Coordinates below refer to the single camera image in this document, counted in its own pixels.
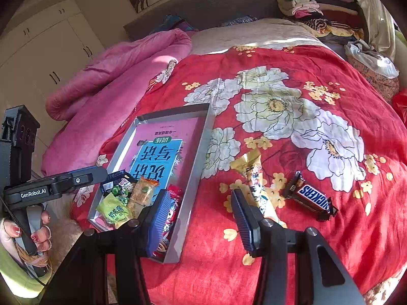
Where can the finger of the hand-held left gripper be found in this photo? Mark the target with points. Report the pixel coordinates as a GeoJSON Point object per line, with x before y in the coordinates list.
{"type": "Point", "coordinates": [82, 178]}

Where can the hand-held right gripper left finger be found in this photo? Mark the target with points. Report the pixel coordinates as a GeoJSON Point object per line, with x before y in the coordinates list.
{"type": "Point", "coordinates": [159, 219]}

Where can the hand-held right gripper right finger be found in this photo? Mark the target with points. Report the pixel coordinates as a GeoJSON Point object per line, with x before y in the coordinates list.
{"type": "Point", "coordinates": [243, 225]}

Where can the red cartoon snack packet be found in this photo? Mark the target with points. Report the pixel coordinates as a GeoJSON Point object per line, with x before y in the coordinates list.
{"type": "Point", "coordinates": [174, 201]}

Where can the orange cracker packet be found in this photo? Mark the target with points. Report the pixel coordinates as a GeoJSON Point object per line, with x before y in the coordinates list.
{"type": "Point", "coordinates": [143, 192]}

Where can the blue cookie packet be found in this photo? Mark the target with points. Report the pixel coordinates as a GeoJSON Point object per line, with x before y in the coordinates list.
{"type": "Point", "coordinates": [116, 179]}

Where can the dark green pea packet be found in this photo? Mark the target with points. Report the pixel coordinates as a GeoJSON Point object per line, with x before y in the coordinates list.
{"type": "Point", "coordinates": [122, 192]}

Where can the yellow-green snack packet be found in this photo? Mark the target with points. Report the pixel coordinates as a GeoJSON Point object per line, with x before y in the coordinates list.
{"type": "Point", "coordinates": [114, 211]}

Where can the yellow cone snack packet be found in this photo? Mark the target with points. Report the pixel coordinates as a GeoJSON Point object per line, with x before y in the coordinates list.
{"type": "Point", "coordinates": [251, 165]}

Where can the grey shallow box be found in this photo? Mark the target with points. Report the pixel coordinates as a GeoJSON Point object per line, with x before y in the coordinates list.
{"type": "Point", "coordinates": [197, 165]}

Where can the brown chocolate bar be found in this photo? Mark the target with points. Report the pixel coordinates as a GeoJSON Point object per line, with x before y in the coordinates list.
{"type": "Point", "coordinates": [313, 195]}

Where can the person's left forearm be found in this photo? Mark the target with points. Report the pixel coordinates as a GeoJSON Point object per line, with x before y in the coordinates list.
{"type": "Point", "coordinates": [16, 276]}

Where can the person's left hand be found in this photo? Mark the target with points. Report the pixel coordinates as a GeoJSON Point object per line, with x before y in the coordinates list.
{"type": "Point", "coordinates": [39, 238]}

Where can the pink quilt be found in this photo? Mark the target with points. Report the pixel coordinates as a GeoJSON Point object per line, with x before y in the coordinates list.
{"type": "Point", "coordinates": [111, 95]}

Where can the pink and blue book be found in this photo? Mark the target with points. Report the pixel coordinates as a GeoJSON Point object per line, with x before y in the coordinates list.
{"type": "Point", "coordinates": [178, 130]}

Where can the red floral blanket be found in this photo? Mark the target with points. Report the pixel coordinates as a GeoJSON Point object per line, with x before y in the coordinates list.
{"type": "Point", "coordinates": [349, 244]}

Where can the white wardrobe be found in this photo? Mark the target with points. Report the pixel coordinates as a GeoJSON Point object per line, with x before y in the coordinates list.
{"type": "Point", "coordinates": [38, 54]}

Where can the blue patterned cloth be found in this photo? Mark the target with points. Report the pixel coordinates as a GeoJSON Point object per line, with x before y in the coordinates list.
{"type": "Point", "coordinates": [175, 22]}

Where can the cream bed sheet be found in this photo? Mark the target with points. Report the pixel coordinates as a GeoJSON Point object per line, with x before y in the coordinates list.
{"type": "Point", "coordinates": [254, 33]}

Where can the red plastic bag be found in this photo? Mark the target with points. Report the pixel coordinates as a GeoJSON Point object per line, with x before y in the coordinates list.
{"type": "Point", "coordinates": [401, 104]}

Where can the floral fabric basket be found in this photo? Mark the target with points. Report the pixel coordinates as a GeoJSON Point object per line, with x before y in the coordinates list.
{"type": "Point", "coordinates": [384, 85]}

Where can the dark patterned pillow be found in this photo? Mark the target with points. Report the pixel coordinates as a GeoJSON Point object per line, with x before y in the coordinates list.
{"type": "Point", "coordinates": [241, 20]}

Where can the white crumpled cloth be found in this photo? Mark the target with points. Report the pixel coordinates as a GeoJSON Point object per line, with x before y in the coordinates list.
{"type": "Point", "coordinates": [372, 58]}

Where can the grey bed headboard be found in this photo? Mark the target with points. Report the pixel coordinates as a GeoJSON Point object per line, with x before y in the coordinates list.
{"type": "Point", "coordinates": [206, 6]}

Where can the pile of folded clothes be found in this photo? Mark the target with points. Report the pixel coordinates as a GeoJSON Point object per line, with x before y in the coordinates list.
{"type": "Point", "coordinates": [334, 9]}

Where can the white curtain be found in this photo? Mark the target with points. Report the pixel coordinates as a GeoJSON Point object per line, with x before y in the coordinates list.
{"type": "Point", "coordinates": [375, 12]}

